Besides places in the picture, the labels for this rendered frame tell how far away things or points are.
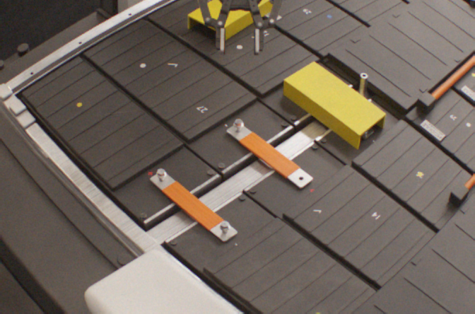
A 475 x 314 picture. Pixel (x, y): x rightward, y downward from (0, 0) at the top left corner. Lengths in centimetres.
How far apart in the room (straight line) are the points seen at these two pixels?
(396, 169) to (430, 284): 24
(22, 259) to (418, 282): 54
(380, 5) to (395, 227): 55
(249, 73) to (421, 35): 35
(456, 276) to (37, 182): 61
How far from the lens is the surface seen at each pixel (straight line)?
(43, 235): 108
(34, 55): 172
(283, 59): 146
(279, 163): 129
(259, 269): 116
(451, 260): 119
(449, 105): 143
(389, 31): 155
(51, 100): 141
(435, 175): 131
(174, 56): 145
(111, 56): 147
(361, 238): 120
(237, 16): 149
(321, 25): 154
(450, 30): 161
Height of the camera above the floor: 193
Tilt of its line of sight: 44 degrees down
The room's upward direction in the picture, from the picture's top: 1 degrees clockwise
